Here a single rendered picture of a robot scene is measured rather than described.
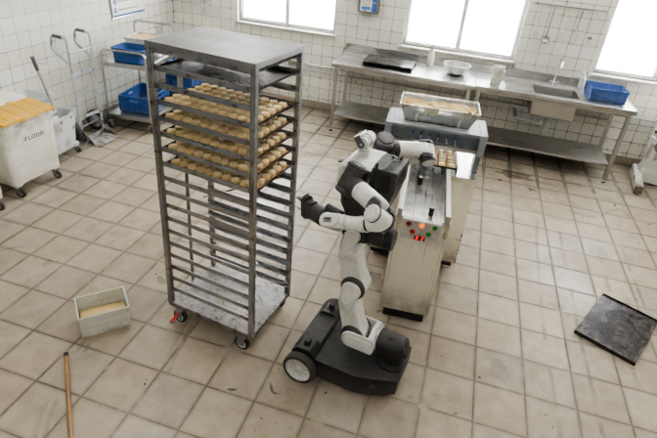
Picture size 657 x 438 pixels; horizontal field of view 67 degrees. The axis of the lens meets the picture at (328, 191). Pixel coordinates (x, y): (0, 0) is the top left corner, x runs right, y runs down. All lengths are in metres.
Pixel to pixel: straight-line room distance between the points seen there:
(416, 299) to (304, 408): 1.04
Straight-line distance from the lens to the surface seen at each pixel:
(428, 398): 3.22
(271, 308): 3.36
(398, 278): 3.39
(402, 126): 3.70
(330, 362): 3.04
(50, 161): 5.29
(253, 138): 2.43
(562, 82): 6.74
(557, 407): 3.48
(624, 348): 4.09
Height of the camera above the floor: 2.42
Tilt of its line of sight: 29 degrees down
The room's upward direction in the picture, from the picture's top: 6 degrees clockwise
